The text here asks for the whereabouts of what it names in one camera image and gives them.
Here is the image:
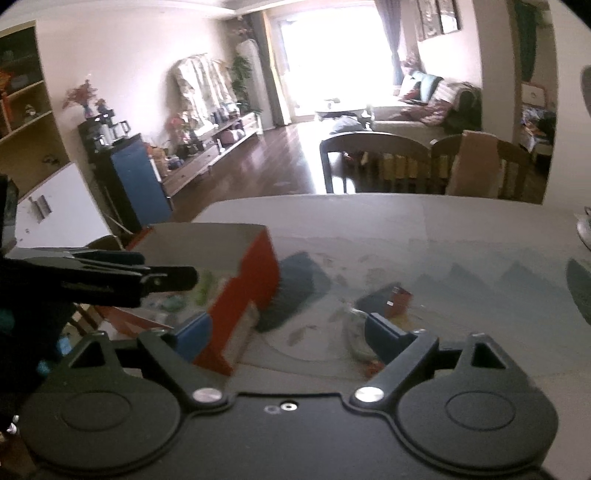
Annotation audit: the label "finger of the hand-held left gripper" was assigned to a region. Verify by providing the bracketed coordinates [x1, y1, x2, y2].
[69, 248, 199, 309]

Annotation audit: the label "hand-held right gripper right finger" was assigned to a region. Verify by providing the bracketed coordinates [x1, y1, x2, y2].
[351, 313, 509, 407]

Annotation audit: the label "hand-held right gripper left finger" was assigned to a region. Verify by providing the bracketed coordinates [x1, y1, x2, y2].
[69, 311, 229, 407]

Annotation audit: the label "green tube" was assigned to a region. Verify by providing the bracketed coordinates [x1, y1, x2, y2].
[196, 271, 215, 303]

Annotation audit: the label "red cardboard box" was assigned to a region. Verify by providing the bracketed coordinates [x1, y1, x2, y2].
[124, 223, 281, 376]

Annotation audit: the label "small red box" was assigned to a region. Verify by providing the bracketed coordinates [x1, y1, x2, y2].
[388, 286, 413, 319]

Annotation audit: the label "white cabinet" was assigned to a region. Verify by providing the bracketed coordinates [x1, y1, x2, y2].
[14, 161, 114, 250]

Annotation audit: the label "low tv cabinet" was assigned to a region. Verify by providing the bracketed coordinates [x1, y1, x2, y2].
[161, 113, 262, 197]

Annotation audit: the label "wooden bookshelf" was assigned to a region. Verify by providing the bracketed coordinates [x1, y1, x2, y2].
[0, 21, 72, 199]

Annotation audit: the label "dark wooden chair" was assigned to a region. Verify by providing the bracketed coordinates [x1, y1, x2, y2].
[320, 131, 432, 195]

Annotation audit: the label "red flower bouquet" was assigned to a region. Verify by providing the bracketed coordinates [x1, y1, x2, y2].
[62, 80, 98, 118]

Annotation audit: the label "beige cloth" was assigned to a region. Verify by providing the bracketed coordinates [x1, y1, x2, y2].
[445, 130, 502, 198]

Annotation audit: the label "brown wooden chair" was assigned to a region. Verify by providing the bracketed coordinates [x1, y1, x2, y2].
[431, 130, 532, 200]

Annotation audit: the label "green potted plant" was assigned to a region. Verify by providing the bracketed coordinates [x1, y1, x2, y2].
[231, 55, 252, 114]

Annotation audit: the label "grey desk lamp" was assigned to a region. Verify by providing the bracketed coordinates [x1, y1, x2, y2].
[575, 208, 591, 252]

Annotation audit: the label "sofa with cushions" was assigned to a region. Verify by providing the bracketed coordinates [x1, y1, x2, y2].
[372, 71, 483, 139]

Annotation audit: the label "coffee table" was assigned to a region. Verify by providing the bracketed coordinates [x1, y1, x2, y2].
[315, 99, 370, 123]

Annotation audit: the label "white standing air conditioner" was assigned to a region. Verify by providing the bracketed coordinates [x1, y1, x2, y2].
[235, 39, 262, 116]

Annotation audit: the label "dark curtain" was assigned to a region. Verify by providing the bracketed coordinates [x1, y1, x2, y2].
[249, 11, 287, 127]

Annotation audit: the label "purple curtain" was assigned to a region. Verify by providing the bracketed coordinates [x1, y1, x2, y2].
[374, 0, 402, 86]

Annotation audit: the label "wall pictures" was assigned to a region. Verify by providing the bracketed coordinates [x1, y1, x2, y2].
[416, 0, 462, 42]

